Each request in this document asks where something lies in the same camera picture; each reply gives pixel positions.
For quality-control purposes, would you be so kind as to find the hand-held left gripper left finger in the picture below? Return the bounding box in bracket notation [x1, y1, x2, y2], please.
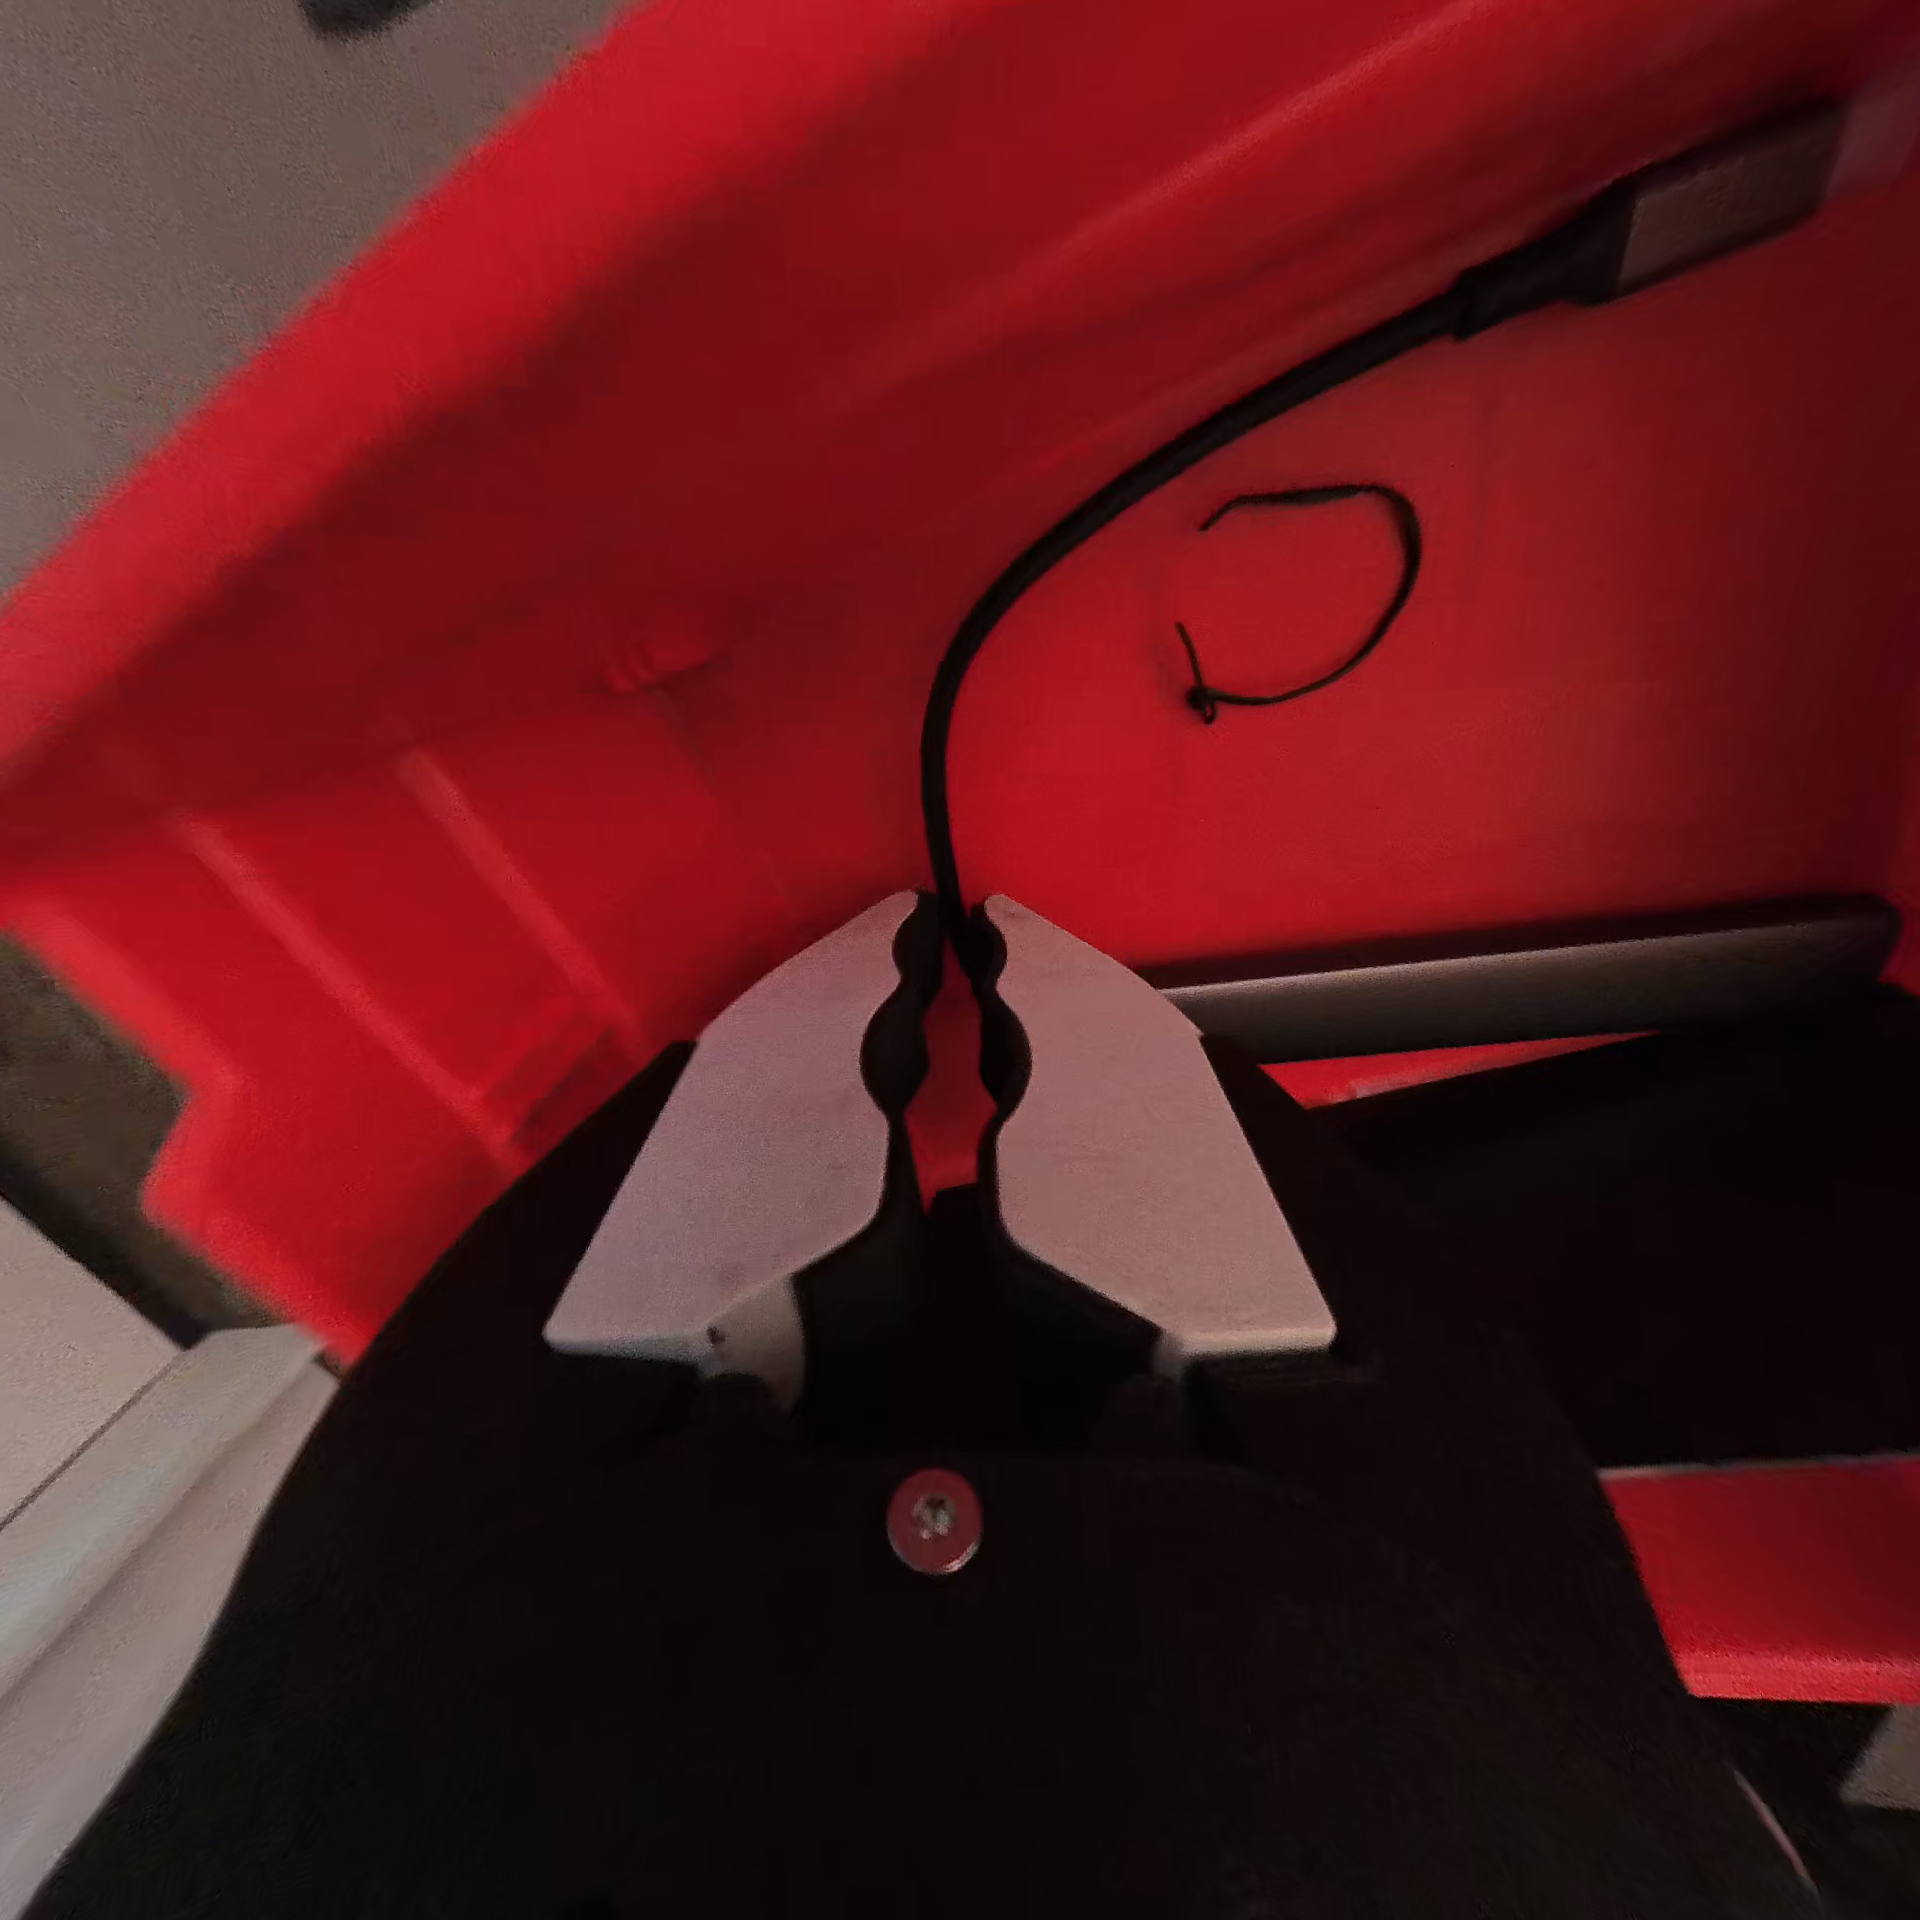
[539, 890, 924, 1403]

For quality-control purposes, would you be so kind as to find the black string loop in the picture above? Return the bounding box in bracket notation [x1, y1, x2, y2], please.
[1174, 483, 1423, 726]

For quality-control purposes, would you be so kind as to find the red plastic bin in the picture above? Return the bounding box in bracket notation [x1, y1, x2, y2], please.
[0, 0, 1920, 1713]

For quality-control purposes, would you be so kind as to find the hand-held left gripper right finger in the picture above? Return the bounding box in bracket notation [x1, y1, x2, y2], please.
[969, 893, 1339, 1367]

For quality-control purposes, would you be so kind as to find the black USB hub with cable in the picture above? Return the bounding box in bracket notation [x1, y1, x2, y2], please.
[919, 95, 1911, 1069]

